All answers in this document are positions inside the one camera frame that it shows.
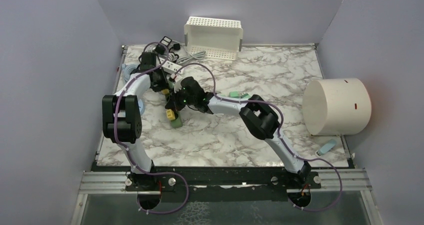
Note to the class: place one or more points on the white perforated plastic basket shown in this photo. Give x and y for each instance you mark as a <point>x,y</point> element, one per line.
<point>217,38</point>

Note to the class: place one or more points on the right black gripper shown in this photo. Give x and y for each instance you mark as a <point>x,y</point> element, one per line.
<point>173,104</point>

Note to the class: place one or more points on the green adapter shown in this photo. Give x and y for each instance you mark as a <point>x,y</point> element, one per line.
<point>245,96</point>
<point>235,94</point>

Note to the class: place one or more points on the cream cylindrical bin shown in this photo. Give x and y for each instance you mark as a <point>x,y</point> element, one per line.
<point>333,107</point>

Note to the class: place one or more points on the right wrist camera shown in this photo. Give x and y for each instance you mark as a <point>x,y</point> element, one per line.
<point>174,81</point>

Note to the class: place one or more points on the yellow plug adapter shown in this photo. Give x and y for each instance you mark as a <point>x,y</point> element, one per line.
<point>170,114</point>
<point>165,92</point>

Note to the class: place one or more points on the black power strip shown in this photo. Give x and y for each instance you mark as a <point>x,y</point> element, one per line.
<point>166,41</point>

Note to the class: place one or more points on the green power strip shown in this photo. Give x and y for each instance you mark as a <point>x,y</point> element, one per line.
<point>177,122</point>

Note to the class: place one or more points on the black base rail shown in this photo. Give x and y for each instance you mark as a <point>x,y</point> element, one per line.
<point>219,184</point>

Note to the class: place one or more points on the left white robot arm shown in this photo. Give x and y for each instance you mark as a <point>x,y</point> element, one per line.
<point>121,117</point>

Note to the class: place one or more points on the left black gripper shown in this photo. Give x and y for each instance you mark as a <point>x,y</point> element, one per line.
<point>163,84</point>

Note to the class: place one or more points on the white power strip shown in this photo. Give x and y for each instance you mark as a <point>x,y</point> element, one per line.
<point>171,68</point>

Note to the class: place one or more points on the light blue small device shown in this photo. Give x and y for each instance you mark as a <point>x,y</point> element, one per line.
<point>329,145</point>

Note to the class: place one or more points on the round blue power strip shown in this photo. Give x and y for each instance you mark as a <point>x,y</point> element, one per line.
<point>141,107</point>

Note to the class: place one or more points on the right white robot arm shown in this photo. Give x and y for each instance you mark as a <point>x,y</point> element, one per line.
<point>260,119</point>

